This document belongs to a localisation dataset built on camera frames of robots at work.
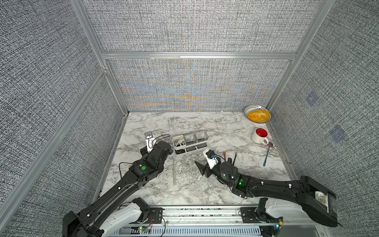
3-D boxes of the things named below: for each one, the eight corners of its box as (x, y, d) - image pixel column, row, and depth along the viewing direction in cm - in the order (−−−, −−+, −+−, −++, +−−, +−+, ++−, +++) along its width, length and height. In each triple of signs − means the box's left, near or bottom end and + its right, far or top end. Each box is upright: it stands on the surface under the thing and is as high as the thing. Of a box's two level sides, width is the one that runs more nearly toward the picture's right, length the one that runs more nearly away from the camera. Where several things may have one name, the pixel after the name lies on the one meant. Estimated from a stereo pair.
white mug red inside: (250, 141, 104) (254, 134, 98) (253, 132, 109) (257, 126, 103) (264, 146, 101) (269, 140, 95) (266, 137, 106) (271, 130, 100)
